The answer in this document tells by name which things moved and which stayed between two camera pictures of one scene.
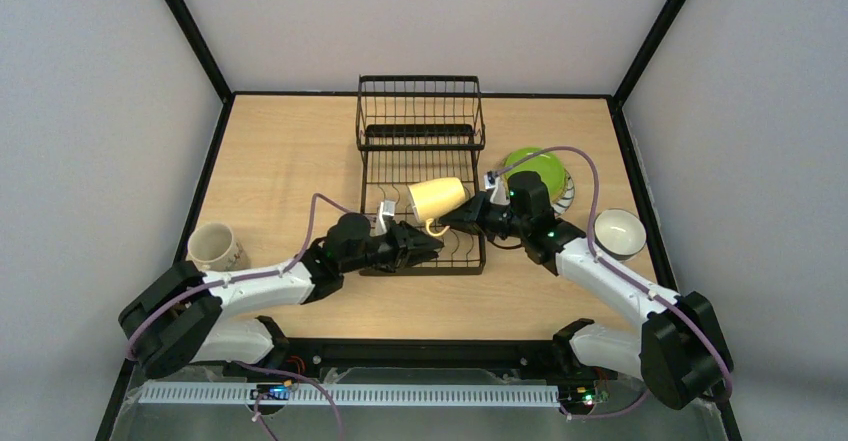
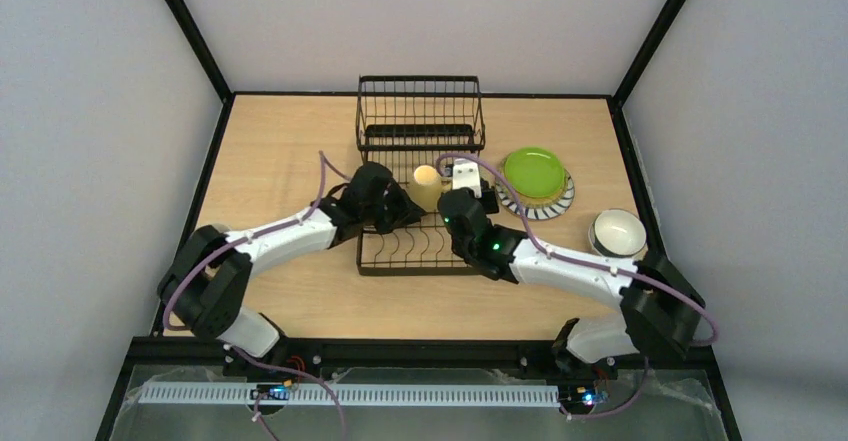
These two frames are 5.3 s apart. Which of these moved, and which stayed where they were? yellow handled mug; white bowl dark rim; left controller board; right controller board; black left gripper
Moved: black left gripper; yellow handled mug
Stayed: white bowl dark rim; right controller board; left controller board
